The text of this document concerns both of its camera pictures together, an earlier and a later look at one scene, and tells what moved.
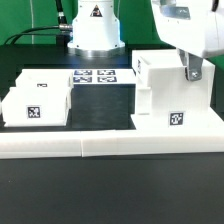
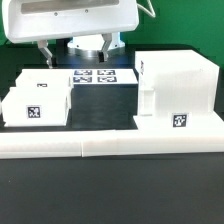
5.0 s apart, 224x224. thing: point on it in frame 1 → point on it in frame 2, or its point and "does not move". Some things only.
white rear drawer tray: x=45 y=78 does not move
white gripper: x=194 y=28 → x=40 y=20
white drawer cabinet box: x=166 y=100 does not move
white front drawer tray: x=36 y=106 does not move
